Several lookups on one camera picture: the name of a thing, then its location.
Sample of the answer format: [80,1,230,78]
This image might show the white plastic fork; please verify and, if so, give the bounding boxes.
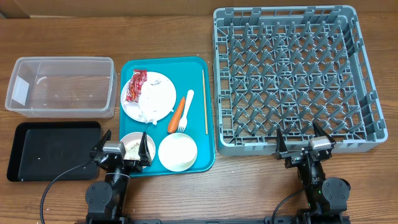
[177,90,194,133]

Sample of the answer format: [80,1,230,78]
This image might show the wooden chopstick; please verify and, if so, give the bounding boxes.
[202,70,208,135]

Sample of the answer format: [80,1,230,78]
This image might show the white bowl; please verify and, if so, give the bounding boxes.
[158,133,198,172]

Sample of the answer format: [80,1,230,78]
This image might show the clear plastic bin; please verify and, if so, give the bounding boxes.
[5,57,118,118]

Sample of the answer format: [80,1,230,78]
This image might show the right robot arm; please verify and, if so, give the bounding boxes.
[271,122,351,224]

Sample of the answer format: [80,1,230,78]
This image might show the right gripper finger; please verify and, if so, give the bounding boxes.
[275,128,287,159]
[312,121,330,138]

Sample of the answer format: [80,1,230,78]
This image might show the teal serving tray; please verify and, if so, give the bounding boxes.
[119,57,216,173]

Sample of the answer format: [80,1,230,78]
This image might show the white tissue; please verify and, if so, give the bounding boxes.
[138,78,175,125]

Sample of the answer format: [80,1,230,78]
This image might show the grey dishwasher rack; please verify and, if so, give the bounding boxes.
[213,5,388,156]

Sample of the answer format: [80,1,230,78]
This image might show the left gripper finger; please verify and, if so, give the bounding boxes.
[138,132,152,166]
[91,129,111,152]

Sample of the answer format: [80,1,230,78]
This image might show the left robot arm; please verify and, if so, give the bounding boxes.
[85,131,152,223]

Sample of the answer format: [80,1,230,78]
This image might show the food scraps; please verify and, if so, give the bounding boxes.
[124,139,141,161]

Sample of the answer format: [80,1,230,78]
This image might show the red snack wrapper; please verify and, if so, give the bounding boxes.
[126,70,147,103]

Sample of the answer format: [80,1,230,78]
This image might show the black plastic tray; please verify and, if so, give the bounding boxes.
[7,121,102,182]

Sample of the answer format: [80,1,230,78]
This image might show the orange carrot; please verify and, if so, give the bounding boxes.
[167,96,185,134]

